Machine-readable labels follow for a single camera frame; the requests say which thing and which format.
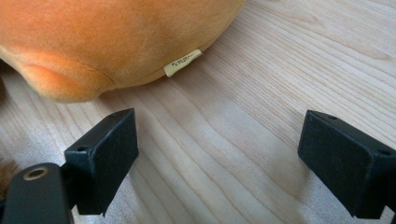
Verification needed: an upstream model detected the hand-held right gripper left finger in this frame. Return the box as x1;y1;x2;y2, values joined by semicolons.
64;107;140;217

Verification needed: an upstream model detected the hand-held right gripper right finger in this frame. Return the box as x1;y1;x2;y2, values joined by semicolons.
297;109;396;219

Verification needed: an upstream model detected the orange plush toy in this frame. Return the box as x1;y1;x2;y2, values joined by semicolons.
0;0;247;104

